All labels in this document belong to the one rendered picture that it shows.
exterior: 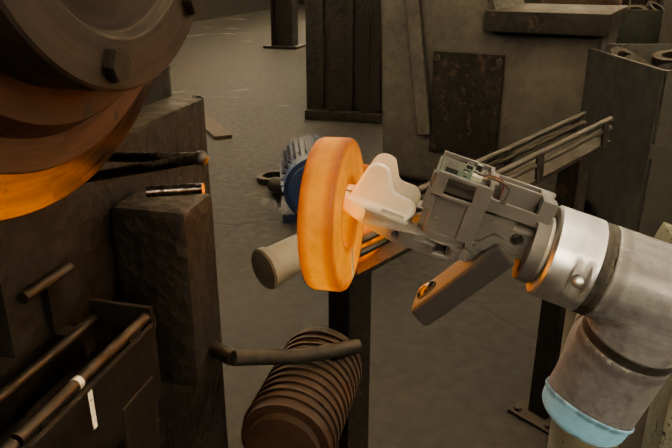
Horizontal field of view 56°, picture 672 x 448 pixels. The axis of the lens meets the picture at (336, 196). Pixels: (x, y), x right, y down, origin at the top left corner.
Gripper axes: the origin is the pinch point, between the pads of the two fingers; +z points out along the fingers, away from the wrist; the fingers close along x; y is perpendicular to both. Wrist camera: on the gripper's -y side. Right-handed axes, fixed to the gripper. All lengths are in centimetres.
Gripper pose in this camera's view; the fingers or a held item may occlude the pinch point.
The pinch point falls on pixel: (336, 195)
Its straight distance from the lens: 63.4
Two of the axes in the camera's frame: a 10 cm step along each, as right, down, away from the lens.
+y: 2.7, -8.9, -3.8
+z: -9.3, -3.4, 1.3
